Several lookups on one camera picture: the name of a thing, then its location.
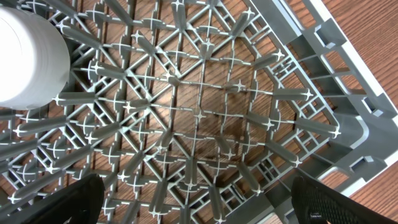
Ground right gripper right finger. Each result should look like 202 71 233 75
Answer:
291 176 397 224

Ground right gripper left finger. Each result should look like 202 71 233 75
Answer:
1 174 105 224

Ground small grey bowl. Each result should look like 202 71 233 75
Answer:
1 6 70 110

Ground grey dishwasher rack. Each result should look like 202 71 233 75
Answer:
1 1 397 223

